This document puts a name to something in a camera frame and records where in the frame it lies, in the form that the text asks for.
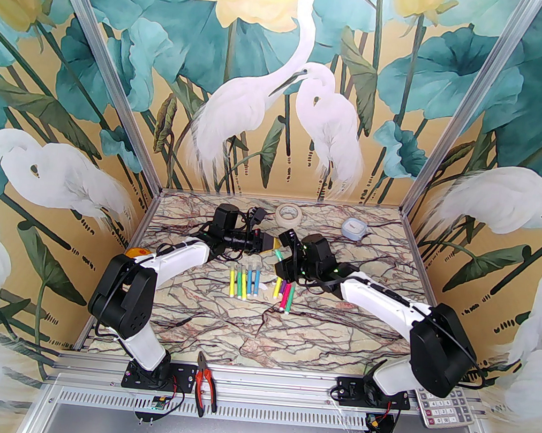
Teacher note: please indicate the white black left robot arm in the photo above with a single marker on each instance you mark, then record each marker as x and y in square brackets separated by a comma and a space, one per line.
[146, 346]

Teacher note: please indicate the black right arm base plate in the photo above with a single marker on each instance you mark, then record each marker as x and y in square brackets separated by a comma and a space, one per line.
[347, 389]

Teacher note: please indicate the grey desk calculator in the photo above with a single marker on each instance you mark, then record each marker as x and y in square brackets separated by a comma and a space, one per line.
[447, 409]

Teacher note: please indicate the purple marker pen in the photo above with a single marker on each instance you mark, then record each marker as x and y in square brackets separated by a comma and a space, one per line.
[284, 290]

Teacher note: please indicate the small blue white round box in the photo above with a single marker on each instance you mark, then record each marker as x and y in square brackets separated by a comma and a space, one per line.
[353, 228]

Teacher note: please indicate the yellow marker pen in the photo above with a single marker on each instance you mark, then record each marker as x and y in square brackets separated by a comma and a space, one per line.
[232, 285]
[244, 289]
[277, 290]

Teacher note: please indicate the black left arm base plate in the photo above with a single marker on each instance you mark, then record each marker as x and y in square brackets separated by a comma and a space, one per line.
[182, 375]

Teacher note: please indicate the black mount with yellow connector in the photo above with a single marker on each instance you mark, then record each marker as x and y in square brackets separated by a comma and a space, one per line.
[377, 425]

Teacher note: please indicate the aluminium frame post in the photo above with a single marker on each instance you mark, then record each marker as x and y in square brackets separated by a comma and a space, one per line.
[111, 74]
[468, 106]

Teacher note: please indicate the pink marker pen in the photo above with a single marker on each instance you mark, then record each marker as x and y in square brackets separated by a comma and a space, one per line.
[288, 302]

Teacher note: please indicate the small green circuit board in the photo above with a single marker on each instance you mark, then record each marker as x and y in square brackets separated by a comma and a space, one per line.
[157, 403]

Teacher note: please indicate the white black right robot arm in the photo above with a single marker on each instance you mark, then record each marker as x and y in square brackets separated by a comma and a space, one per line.
[377, 295]

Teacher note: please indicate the light blue marker pen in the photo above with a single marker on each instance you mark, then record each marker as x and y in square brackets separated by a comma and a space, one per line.
[256, 282]

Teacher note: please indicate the aluminium frame rail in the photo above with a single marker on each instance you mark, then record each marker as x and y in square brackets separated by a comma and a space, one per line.
[284, 383]

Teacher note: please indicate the beige masking tape roll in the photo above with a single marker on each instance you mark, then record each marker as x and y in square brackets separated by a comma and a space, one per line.
[288, 222]

